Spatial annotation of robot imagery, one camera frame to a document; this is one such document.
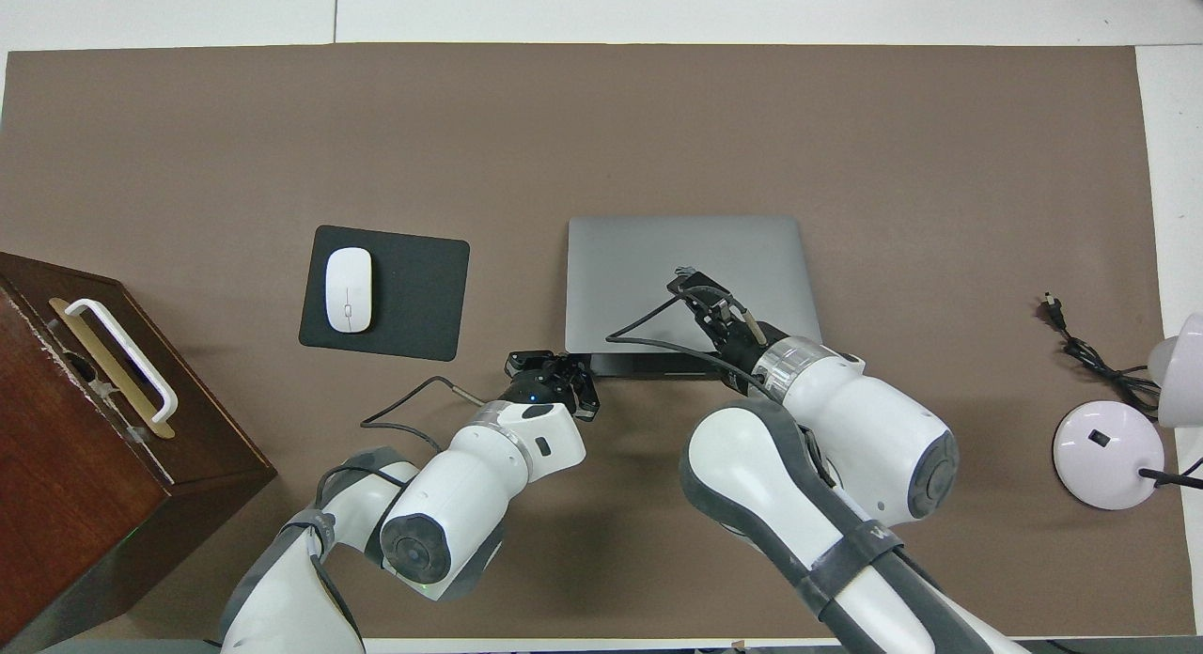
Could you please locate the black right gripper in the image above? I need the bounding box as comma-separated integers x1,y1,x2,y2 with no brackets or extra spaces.
668,270,783,375

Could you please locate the white desk lamp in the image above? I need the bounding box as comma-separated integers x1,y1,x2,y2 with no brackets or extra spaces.
1053,313,1203,511

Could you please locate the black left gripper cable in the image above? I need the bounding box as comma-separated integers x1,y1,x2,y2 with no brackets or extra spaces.
360,376,494,453

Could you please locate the white box handle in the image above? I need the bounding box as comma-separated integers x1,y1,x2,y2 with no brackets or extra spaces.
64,299,180,424

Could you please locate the brown wooden box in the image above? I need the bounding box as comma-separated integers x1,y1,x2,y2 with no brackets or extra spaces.
0,252,278,653

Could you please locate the gold handle plate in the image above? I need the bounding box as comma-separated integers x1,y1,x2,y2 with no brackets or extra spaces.
47,297,177,441

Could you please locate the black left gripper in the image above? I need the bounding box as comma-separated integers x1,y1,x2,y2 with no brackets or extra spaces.
498,350,602,423

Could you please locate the silver laptop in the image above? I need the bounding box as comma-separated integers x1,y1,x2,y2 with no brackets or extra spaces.
564,215,823,379

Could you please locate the black mouse pad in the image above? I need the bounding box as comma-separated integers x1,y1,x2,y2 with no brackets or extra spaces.
299,225,471,363

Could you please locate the large brown table mat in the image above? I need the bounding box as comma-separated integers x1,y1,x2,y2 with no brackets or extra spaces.
0,43,1196,641

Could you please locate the black lamp power cable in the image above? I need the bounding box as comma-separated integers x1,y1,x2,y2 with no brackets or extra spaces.
1041,293,1162,415

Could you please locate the white computer mouse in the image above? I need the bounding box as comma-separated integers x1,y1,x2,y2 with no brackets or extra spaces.
325,247,374,335

